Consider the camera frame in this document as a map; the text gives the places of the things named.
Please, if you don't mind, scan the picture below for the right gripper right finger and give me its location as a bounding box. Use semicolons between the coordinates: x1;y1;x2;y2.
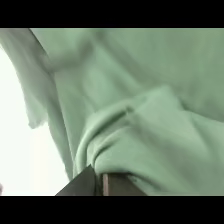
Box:
101;172;148;197

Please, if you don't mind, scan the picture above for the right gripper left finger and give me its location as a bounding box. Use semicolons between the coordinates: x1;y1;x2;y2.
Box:
55;164;101;197

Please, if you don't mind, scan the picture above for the green T-shirt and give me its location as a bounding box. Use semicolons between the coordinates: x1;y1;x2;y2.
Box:
0;27;224;197

